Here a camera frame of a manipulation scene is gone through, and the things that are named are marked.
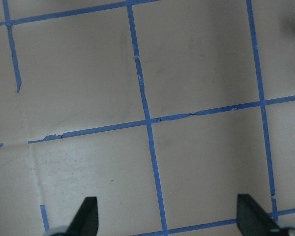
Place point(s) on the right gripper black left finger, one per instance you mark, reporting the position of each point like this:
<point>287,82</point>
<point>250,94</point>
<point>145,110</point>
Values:
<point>86,220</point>

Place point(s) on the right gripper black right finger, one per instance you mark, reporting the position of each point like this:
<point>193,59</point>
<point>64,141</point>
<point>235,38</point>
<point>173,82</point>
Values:
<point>252,220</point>

